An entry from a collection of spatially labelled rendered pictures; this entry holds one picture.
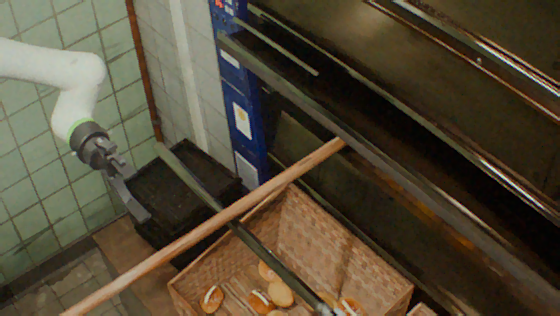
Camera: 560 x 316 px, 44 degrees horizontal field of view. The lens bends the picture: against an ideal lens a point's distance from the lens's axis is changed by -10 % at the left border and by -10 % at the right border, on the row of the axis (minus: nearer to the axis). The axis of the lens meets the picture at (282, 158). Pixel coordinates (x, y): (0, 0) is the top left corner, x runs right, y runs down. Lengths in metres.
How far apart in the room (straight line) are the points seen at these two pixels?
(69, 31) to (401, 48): 1.51
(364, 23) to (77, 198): 1.85
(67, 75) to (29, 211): 1.40
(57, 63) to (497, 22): 1.02
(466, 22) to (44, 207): 2.19
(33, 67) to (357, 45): 0.75
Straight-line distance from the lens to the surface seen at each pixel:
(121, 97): 3.03
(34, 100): 2.85
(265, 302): 2.28
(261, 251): 1.71
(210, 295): 2.31
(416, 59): 1.56
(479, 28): 1.34
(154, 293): 2.44
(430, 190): 1.46
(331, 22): 1.73
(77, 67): 1.80
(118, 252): 2.58
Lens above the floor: 2.48
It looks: 44 degrees down
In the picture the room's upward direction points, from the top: 7 degrees counter-clockwise
